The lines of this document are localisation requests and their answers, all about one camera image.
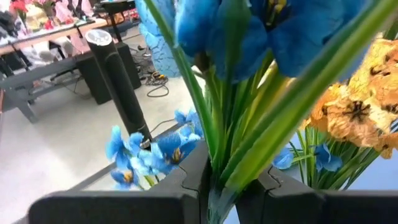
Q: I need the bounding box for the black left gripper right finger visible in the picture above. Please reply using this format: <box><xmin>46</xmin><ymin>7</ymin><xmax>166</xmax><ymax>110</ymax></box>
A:
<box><xmin>235</xmin><ymin>165</ymin><xmax>398</xmax><ymax>224</ymax></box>

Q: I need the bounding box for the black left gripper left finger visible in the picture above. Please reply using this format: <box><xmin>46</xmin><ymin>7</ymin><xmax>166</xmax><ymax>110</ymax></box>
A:
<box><xmin>12</xmin><ymin>140</ymin><xmax>213</xmax><ymax>224</ymax></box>

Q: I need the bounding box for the yellow flower bunch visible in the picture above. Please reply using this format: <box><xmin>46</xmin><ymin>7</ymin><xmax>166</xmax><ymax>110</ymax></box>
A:
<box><xmin>300</xmin><ymin>83</ymin><xmax>398</xmax><ymax>191</ymax></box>
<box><xmin>348</xmin><ymin>37</ymin><xmax>398</xmax><ymax>106</ymax></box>

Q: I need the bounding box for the blue-grey table mat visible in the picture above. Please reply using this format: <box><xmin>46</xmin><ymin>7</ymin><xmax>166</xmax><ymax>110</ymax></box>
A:
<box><xmin>223</xmin><ymin>130</ymin><xmax>398</xmax><ymax>224</ymax></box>

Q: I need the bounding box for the black tower fan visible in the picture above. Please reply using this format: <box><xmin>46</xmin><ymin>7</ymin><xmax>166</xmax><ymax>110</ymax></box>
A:
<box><xmin>85</xmin><ymin>29</ymin><xmax>153</xmax><ymax>150</ymax></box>

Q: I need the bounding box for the black speaker box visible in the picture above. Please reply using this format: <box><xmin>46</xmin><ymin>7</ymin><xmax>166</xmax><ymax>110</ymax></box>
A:
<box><xmin>75</xmin><ymin>42</ymin><xmax>142</xmax><ymax>106</ymax></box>

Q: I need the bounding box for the grey metal bench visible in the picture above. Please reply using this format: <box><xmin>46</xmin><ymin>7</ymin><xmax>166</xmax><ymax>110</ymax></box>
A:
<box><xmin>0</xmin><ymin>57</ymin><xmax>81</xmax><ymax>124</ymax></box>

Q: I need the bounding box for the black equipment stand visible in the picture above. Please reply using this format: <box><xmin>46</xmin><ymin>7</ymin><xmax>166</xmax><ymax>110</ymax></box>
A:
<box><xmin>93</xmin><ymin>0</ymin><xmax>137</xmax><ymax>43</ymax></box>

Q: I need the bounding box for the wooden work table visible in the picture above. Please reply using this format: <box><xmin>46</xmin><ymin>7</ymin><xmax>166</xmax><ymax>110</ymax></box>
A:
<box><xmin>0</xmin><ymin>18</ymin><xmax>108</xmax><ymax>57</ymax></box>

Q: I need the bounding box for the black floor cable bundle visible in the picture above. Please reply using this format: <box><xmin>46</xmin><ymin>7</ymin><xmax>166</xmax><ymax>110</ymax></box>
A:
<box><xmin>136</xmin><ymin>45</ymin><xmax>170</xmax><ymax>98</ymax></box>

